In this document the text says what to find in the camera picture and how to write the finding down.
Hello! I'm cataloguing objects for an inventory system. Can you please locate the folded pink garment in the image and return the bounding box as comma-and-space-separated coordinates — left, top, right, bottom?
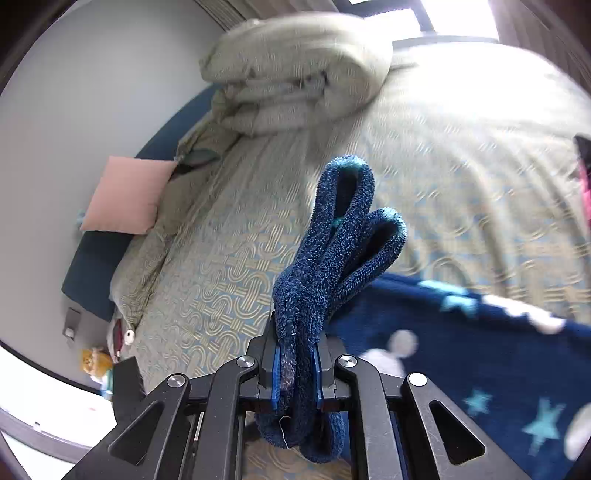
579, 166, 591, 214

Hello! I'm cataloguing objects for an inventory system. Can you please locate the folded black garment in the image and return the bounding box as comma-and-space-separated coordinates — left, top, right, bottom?
573, 134, 591, 185

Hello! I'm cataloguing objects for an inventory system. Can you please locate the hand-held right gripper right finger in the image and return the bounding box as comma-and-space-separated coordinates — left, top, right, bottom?
311, 339, 485, 480

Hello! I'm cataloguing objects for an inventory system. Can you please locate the dark grey cloth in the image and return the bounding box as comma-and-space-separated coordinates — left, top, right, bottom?
175, 147, 221, 177

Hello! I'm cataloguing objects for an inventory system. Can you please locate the patterned green pillow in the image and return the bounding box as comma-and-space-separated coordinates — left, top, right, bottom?
110, 124, 241, 326

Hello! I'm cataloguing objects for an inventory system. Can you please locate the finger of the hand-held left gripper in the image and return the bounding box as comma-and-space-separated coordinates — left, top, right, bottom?
113, 357, 145, 425

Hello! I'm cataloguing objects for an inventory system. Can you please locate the folded beige duvet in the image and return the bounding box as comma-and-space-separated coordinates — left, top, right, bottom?
198, 11, 394, 136

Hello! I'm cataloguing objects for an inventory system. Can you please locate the beige curtain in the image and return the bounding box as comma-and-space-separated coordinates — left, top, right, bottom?
198, 0, 259, 24
494, 0, 591, 86

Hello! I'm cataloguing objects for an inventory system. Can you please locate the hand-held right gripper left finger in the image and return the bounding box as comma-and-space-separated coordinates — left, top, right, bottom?
62, 330, 282, 480

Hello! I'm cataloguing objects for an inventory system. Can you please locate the blonde doll toy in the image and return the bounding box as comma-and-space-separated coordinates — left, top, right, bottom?
82, 348, 115, 400

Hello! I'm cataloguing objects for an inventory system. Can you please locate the pink pillow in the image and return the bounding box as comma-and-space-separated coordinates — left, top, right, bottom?
79, 156, 178, 235

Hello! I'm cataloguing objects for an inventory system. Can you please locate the grey wall socket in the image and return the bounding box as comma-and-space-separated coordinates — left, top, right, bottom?
64, 308, 82, 341

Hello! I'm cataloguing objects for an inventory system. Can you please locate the white bedside table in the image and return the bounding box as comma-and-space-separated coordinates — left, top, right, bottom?
0, 344, 118, 480

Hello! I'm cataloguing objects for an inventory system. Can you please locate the blue headboard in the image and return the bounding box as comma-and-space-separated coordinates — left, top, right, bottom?
61, 83, 222, 321

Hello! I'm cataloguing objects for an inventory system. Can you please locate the bed with patterned sheet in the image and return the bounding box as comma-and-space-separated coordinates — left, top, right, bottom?
108, 37, 591, 480

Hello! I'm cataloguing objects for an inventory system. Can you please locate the dark-framed window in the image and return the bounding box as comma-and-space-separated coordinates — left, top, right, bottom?
337, 0, 499, 45

